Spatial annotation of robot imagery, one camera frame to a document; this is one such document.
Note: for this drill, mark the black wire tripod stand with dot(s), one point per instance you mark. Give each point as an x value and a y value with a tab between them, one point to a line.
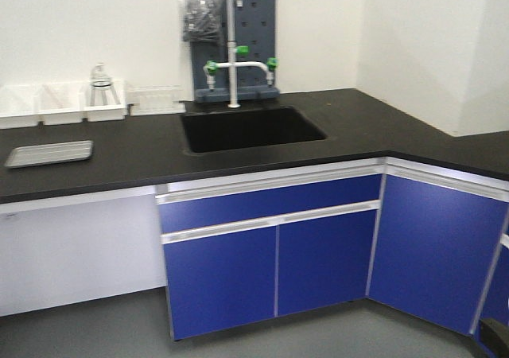
103	96

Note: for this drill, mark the white bin right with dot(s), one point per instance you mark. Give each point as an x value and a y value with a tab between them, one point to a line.
105	113

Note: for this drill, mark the white bin middle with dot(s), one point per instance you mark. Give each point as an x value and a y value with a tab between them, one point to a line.
59	103

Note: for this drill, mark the white test tube rack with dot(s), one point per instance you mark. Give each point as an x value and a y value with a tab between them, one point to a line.
158	100

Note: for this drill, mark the blue cabinet door left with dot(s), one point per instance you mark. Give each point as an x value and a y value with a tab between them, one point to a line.
221	281

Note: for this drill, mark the white panel under bench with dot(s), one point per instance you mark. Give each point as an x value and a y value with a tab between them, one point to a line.
65	250

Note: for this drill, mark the blue cabinet door middle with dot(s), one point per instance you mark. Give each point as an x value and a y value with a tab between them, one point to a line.
324	261

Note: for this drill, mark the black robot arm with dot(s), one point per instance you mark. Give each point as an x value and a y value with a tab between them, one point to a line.
494	336

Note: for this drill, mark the black lab sink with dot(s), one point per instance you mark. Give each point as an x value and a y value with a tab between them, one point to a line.
232	130

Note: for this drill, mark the white lab faucet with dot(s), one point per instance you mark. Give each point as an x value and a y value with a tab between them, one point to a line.
211	67

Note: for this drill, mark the white bin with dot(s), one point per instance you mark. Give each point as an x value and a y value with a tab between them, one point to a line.
59	103
18	106
105	113

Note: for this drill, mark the grey pegboard drying rack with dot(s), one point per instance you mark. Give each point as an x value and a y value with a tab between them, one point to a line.
254	28

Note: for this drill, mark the glass alcohol lamp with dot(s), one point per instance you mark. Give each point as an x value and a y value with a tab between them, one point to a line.
99	78

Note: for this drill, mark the clear plastic bag of pegs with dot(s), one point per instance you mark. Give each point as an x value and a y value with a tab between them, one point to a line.
202	21

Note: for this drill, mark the blue cabinet door far right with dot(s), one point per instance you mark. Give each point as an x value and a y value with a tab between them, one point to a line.
496	301

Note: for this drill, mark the white bin left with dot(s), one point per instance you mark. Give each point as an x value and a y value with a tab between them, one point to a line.
18	106

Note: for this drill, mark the blue drawer front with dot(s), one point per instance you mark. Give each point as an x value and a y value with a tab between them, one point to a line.
203	212

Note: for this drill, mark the blue corner cabinet door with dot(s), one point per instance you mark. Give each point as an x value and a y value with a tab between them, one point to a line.
434	249

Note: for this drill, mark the silver metal tray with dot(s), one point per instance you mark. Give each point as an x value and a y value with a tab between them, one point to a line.
47	154

